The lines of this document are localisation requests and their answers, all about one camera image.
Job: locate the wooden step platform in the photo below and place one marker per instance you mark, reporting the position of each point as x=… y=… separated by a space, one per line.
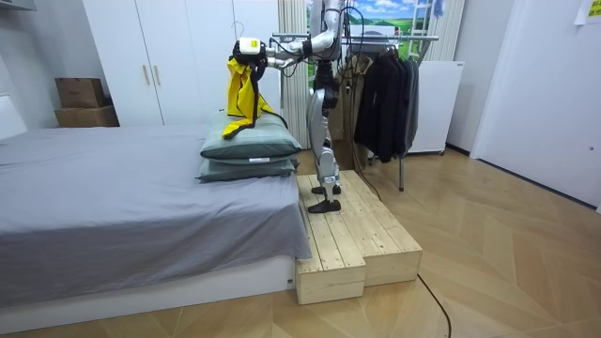
x=385 y=239
x=328 y=253

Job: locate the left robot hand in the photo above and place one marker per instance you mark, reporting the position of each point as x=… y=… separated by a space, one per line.
x=249 y=47

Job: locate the white pleated curtain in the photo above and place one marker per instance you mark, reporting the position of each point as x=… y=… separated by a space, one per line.
x=293 y=108
x=446 y=28

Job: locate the robot body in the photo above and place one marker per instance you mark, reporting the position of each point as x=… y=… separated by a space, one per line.
x=328 y=19

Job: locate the white wardrobe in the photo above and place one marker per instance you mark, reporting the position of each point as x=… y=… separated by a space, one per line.
x=188 y=61

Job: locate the dark brown cardboard box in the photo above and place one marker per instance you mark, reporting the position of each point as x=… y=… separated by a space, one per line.
x=80 y=92

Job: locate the yellow garment with black trim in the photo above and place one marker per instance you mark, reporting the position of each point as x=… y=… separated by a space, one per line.
x=240 y=94

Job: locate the metal clothes rack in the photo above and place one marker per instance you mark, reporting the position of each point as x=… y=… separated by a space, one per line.
x=399 y=38

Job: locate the green checked pillow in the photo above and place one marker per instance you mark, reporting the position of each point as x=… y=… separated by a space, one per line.
x=256 y=138
x=244 y=170

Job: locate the beige coat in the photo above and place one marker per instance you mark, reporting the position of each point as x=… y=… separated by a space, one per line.
x=348 y=108

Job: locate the white cabinet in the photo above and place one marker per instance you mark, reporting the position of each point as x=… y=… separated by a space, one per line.
x=439 y=103

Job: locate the grey bed with white frame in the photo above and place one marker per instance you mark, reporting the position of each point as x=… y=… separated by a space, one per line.
x=141 y=197

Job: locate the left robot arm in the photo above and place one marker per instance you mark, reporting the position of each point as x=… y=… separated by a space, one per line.
x=323 y=42

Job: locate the light brown cardboard box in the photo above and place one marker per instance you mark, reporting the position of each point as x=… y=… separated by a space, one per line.
x=87 y=117

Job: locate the landscape wall poster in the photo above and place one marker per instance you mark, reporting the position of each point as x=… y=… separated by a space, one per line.
x=385 y=16

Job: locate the robot legs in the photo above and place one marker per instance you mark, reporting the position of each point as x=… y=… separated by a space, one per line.
x=320 y=127

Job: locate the grey garment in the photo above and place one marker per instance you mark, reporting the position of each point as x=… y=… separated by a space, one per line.
x=413 y=103

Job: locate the yellow paper note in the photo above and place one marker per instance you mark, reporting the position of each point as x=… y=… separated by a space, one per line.
x=592 y=10

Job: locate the white door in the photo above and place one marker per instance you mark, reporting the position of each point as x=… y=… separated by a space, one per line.
x=540 y=103

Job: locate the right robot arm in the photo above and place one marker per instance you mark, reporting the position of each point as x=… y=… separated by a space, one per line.
x=284 y=62

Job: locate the black coat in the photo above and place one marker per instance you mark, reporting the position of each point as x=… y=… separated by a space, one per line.
x=382 y=108

